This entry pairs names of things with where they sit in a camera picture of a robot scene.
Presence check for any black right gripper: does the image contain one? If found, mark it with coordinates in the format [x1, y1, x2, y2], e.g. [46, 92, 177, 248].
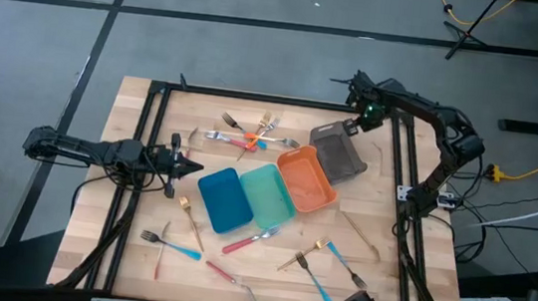
[342, 94, 390, 141]

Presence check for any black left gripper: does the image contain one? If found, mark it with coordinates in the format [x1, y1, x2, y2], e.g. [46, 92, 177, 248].
[141, 130, 208, 201]

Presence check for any grey plastic bin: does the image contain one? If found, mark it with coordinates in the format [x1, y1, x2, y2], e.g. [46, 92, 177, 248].
[304, 116, 373, 189]

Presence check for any blue plastic bin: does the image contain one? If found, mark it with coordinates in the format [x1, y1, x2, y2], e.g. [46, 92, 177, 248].
[191, 163, 260, 239]

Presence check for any orange plastic bin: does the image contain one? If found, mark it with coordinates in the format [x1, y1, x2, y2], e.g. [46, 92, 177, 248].
[271, 142, 343, 217]

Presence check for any teal plastic bin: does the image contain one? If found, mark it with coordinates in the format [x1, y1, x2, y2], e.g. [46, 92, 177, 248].
[234, 159, 302, 233]

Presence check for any black tripod stand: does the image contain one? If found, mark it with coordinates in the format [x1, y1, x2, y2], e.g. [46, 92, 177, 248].
[437, 0, 501, 66]

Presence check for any black aluminium table frame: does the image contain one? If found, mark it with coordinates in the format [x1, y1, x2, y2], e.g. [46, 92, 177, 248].
[45, 62, 493, 301]

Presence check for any yellow cable with plug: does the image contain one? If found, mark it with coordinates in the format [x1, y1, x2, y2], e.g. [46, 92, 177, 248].
[483, 137, 538, 188]

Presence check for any yellow floor cable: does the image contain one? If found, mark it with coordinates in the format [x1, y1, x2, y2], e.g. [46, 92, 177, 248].
[429, 0, 521, 32]

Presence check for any black desk leg frame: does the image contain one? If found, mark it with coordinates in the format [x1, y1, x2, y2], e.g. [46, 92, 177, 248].
[454, 0, 538, 136]

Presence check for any black table base plate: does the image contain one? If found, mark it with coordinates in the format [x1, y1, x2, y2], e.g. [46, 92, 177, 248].
[0, 221, 67, 295]
[456, 260, 538, 301]

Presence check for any black cable bundle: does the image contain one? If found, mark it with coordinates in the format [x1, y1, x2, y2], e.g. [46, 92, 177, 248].
[436, 156, 538, 275]

